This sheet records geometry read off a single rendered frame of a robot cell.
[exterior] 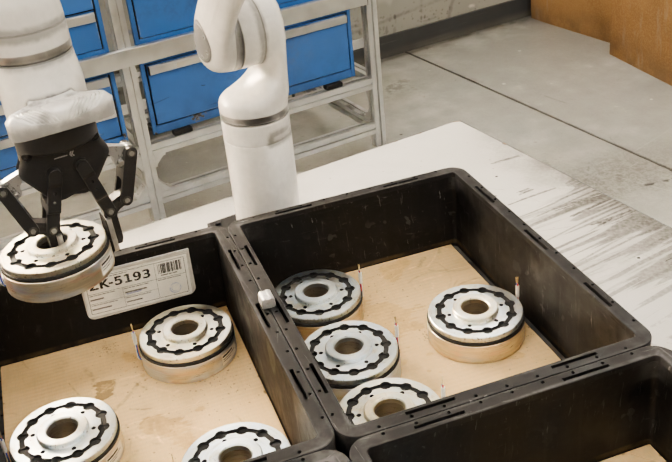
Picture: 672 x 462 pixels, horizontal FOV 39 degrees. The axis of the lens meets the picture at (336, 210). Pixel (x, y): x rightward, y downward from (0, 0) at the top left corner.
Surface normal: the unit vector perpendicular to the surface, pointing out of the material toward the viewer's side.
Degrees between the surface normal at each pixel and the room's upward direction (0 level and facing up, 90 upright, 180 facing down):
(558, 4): 92
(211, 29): 96
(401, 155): 0
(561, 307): 90
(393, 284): 0
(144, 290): 90
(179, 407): 0
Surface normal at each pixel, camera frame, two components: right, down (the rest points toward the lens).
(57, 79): 0.69, 0.15
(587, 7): -0.84, 0.34
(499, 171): -0.09, -0.87
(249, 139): -0.12, 0.50
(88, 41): 0.50, 0.38
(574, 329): -0.94, 0.24
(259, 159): 0.09, 0.48
